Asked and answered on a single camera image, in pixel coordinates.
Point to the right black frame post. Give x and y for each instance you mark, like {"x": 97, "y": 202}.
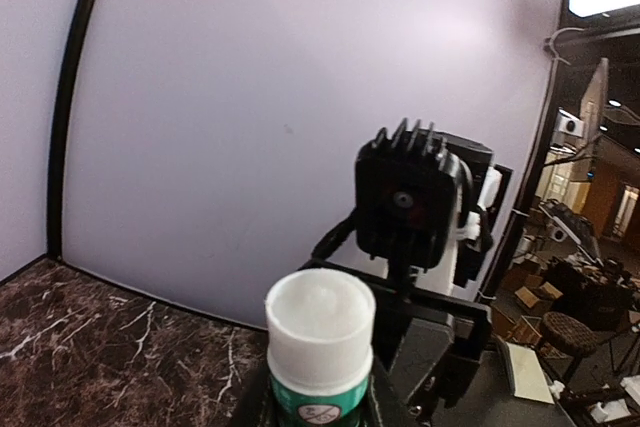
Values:
{"x": 60, "y": 125}

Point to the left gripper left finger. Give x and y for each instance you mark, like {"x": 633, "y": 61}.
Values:
{"x": 257, "y": 405}

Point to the green white glue stick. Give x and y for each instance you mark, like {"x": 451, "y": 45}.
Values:
{"x": 320, "y": 327}

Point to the cardboard boxes pile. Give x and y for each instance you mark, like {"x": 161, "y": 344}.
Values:
{"x": 522, "y": 299}

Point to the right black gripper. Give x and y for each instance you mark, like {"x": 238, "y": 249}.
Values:
{"x": 428, "y": 345}

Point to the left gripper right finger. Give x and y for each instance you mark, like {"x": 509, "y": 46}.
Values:
{"x": 381, "y": 406}

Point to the brown round stool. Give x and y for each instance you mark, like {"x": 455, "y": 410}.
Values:
{"x": 568, "y": 336}

